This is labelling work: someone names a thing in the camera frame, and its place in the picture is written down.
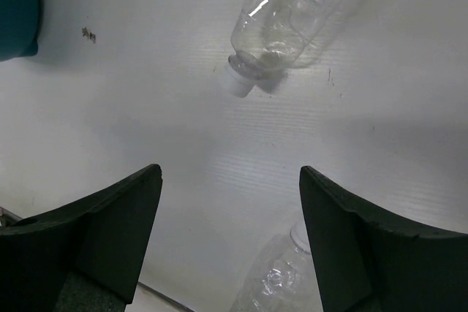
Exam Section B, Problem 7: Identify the clear labelled bottle white cap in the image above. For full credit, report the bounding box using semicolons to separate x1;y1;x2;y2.
219;0;342;98

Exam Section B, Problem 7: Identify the teal plastic bin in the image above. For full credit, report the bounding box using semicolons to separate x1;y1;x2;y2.
1;0;41;61

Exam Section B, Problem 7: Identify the clear crushed bottle white cap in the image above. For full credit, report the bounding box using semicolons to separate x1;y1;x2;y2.
230;219;322;312

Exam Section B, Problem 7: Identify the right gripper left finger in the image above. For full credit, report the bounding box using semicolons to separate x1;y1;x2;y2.
1;164;162;311

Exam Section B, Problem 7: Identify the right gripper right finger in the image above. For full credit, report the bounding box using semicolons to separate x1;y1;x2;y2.
299;166;467;311

